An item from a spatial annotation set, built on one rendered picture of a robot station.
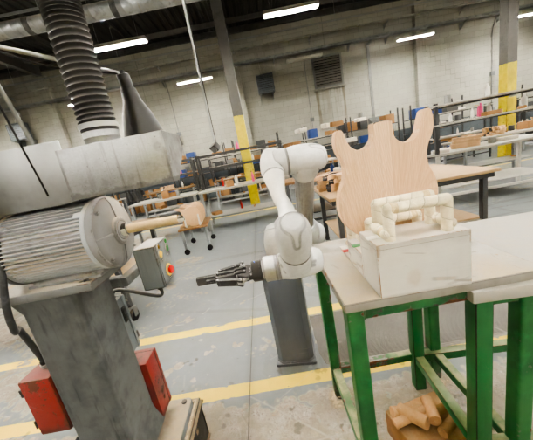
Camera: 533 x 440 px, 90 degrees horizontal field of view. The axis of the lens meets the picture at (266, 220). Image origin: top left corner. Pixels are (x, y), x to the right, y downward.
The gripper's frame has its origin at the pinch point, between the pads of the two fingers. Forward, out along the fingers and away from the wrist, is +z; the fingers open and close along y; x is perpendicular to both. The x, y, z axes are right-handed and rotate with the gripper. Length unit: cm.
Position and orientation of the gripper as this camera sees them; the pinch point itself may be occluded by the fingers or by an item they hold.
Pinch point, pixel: (207, 279)
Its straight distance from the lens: 99.7
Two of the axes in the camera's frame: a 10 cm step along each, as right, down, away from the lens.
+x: -1.8, -9.1, -3.8
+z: -9.8, 1.9, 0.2
